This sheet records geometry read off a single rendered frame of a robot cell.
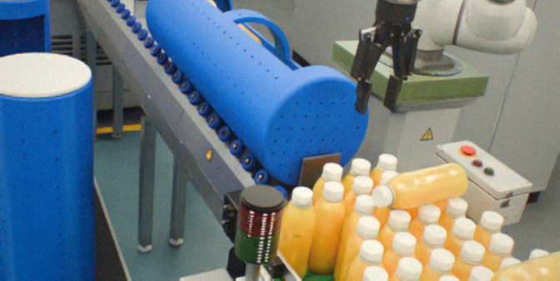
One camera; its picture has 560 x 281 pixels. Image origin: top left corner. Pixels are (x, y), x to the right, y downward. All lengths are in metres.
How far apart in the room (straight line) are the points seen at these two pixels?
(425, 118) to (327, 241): 0.85
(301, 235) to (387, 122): 0.86
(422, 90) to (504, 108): 1.23
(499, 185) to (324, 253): 0.39
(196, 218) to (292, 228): 1.78
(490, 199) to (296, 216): 0.43
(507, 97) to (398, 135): 1.17
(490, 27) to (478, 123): 1.32
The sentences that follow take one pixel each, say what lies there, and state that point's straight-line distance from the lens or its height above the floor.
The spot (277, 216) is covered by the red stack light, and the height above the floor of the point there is 1.24.
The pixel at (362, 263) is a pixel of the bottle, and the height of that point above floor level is 1.07.
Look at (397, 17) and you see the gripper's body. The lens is 1.20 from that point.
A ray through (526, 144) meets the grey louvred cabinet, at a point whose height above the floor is 0.39.
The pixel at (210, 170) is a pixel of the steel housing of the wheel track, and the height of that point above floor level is 0.85.
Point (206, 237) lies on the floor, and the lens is 2.88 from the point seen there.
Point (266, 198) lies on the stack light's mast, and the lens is 0.90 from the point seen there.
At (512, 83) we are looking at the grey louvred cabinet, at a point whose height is 0.74.
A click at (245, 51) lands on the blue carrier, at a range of 1.56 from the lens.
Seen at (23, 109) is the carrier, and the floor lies 0.99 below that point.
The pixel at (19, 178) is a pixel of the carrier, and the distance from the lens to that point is 1.82.
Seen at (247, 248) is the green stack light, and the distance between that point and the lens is 0.92.
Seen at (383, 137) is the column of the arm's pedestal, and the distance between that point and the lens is 2.05.
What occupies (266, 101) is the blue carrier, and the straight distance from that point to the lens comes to 1.40.
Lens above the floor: 1.76
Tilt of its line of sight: 27 degrees down
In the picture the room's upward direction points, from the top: 8 degrees clockwise
